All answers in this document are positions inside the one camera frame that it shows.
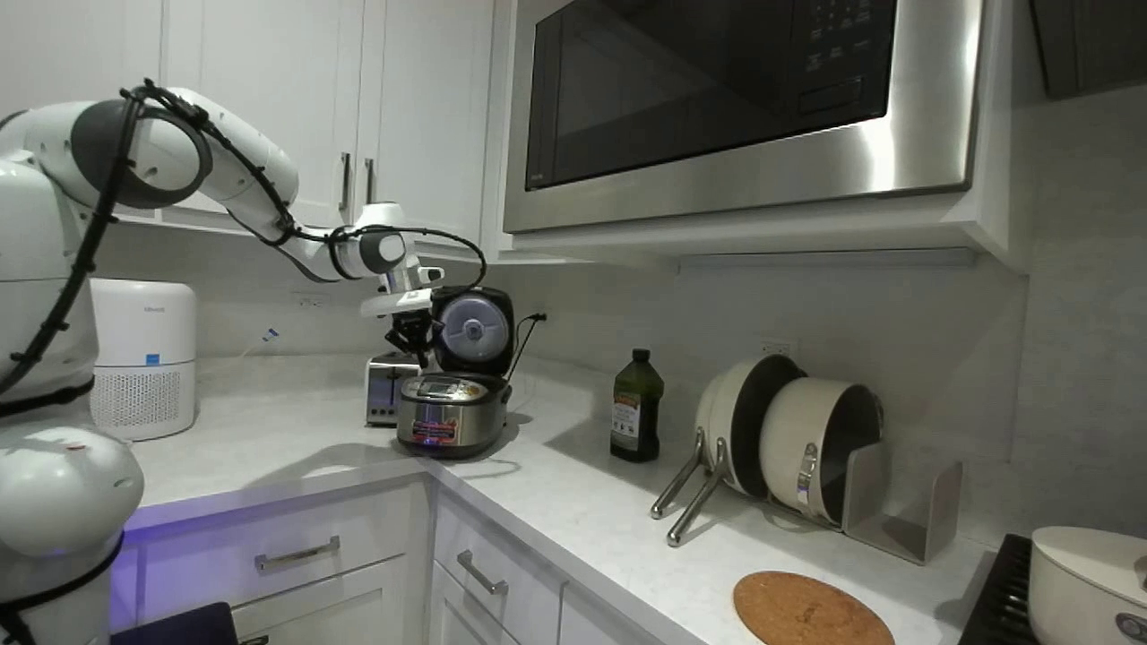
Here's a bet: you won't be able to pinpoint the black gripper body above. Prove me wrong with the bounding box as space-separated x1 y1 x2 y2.
388 313 437 371

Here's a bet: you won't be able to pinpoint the stainless steel rice cooker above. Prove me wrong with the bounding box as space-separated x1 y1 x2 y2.
398 288 517 458

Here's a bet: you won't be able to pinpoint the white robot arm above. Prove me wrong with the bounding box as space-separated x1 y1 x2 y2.
0 84 433 645

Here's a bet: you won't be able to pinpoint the small silver kitchen appliance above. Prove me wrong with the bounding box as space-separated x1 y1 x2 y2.
367 360 420 428

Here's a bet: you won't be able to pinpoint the white upper cabinets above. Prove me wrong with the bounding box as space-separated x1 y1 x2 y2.
0 0 506 240

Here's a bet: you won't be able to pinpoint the white cabinets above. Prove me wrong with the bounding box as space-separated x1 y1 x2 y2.
0 0 506 240
112 484 658 645

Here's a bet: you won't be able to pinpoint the dark olive oil bottle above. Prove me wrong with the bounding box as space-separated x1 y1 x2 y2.
609 348 664 463

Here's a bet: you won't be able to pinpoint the white lower cabinets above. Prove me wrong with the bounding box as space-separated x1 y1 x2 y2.
112 484 658 645

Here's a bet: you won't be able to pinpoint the white air purifier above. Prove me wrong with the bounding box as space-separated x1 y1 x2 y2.
89 279 199 442

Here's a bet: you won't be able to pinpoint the stainless steel microwave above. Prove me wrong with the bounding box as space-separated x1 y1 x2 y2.
506 0 985 234

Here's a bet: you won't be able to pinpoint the cream frying pan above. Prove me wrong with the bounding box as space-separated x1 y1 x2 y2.
650 356 805 547

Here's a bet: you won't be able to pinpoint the dark blue chair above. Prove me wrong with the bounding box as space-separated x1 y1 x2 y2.
112 602 237 645

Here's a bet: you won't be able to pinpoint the cream saucepan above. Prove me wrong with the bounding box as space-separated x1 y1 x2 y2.
759 375 882 522

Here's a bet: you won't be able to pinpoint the round cork trivet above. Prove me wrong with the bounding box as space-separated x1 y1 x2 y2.
733 571 895 645

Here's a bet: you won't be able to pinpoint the grey pan rack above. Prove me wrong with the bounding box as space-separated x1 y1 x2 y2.
840 445 960 566

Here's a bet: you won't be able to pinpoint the black stove top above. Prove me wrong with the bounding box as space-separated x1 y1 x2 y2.
957 533 1039 645

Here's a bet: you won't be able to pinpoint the cream pot on stove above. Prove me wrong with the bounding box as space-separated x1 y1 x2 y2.
1030 526 1147 645

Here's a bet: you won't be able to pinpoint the black range hood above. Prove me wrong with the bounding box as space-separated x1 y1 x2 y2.
1030 0 1147 97

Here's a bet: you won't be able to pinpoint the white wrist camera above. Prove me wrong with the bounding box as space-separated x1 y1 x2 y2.
359 267 446 318

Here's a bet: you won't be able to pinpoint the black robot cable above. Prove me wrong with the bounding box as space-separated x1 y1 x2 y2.
0 76 493 399

